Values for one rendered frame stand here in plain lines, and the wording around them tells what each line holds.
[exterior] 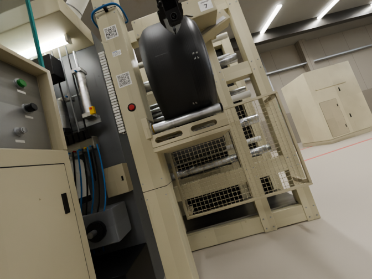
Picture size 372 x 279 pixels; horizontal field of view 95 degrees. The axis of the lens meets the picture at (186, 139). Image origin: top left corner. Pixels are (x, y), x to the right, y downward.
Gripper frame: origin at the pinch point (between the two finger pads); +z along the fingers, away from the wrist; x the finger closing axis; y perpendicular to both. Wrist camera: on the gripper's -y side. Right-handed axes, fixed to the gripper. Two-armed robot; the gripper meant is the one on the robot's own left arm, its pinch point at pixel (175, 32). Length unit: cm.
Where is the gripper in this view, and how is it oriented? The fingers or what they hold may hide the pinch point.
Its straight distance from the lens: 81.7
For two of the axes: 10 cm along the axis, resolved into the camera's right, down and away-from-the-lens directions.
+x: -9.5, 3.0, 0.7
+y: -2.8, -9.3, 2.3
